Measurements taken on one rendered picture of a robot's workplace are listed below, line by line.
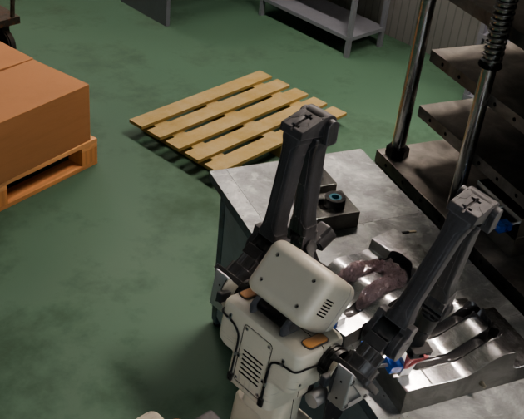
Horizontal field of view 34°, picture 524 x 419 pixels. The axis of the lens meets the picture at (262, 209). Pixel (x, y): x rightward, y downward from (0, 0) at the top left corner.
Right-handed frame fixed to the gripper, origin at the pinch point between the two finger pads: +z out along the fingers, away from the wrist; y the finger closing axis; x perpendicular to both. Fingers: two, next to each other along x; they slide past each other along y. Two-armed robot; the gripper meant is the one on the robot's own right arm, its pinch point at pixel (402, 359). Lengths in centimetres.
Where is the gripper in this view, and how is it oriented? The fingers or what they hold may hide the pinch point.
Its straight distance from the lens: 252.4
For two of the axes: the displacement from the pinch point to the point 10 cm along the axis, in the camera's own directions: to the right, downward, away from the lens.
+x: -8.8, 0.4, -4.7
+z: -2.9, 7.4, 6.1
